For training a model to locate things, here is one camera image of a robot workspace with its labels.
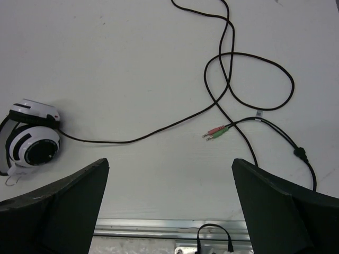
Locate white black headphones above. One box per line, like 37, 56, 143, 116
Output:
1, 99, 61, 179

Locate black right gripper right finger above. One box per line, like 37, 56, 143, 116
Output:
231, 159, 338, 253

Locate metal table edge rail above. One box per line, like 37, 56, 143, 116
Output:
94, 218, 250, 241

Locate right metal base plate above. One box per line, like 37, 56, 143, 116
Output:
173, 240, 254, 254

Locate black right base cable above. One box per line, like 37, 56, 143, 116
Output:
196, 223, 235, 254

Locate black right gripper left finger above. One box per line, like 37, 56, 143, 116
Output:
1, 158, 109, 253

